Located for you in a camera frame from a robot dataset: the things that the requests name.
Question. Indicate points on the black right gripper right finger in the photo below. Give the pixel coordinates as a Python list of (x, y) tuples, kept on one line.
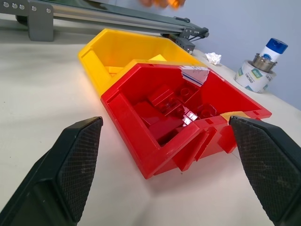
[(265, 164)]

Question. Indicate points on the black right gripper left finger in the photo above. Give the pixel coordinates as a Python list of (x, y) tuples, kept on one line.
[(70, 164)]

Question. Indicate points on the grey conveyor belt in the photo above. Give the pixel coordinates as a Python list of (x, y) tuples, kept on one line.
[(98, 14)]

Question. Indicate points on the red plastic storage bin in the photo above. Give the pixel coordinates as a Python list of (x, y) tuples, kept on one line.
[(131, 122)]

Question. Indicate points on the red round-stud building block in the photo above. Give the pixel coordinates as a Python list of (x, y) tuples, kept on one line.
[(207, 111)]

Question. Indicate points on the white printed tape roll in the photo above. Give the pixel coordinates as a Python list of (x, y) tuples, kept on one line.
[(250, 77)]

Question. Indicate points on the red flat building block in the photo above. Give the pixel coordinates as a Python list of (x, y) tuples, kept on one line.
[(145, 113)]

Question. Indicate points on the red sloped building block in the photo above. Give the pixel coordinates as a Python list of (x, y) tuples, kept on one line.
[(164, 129)]

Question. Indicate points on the yellow flat building block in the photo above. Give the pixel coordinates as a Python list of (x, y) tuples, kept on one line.
[(114, 70)]

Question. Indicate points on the red studded building block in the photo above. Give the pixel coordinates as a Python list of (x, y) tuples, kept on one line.
[(188, 91), (161, 95)]

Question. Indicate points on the white bottle blue cap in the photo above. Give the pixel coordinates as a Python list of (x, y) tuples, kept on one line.
[(272, 50)]

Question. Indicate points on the white blue-lined label sticker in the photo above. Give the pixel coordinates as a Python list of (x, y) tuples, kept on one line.
[(195, 74)]

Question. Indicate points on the crumpled white paper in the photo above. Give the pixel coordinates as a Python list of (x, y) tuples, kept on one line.
[(213, 58)]

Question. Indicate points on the yellow plastic storage bin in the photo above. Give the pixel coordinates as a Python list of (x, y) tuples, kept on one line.
[(131, 44)]

